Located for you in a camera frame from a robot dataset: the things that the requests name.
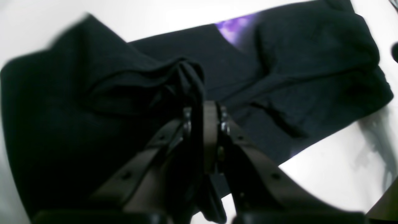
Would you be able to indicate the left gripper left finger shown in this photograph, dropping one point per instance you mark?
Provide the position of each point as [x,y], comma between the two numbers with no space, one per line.
[136,193]

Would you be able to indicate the black T-shirt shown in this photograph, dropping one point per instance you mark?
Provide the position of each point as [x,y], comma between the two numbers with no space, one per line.
[76,112]

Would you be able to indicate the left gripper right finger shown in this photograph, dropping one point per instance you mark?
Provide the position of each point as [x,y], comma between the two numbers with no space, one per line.
[262,192]

